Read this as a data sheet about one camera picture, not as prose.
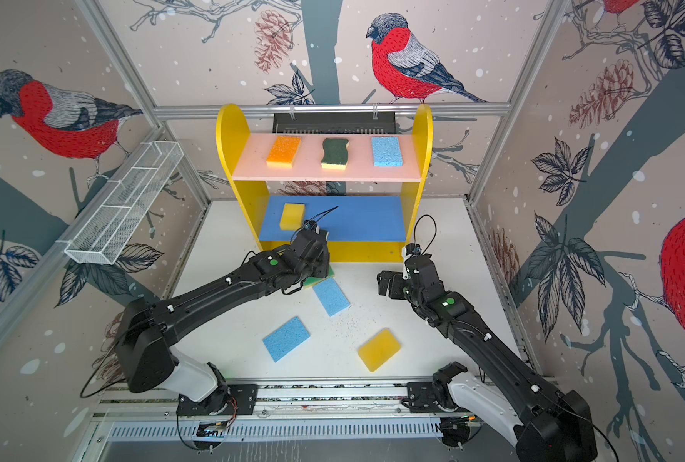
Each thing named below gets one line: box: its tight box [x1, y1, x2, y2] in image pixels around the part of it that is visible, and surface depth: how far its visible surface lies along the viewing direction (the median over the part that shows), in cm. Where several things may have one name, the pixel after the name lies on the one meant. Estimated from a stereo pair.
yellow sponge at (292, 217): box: [279, 203, 306, 231], surface depth 97 cm
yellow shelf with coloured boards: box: [215, 103, 434, 263], surface depth 79 cm
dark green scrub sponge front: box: [320, 137, 350, 171], surface depth 75 cm
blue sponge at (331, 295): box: [311, 277, 351, 318], surface depth 94 cm
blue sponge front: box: [261, 315, 311, 363], surface depth 85 cm
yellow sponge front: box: [357, 327, 402, 373], surface depth 85 cm
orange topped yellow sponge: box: [265, 135, 303, 169], surface depth 76 cm
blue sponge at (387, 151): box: [371, 136, 405, 168], surface depth 77 cm
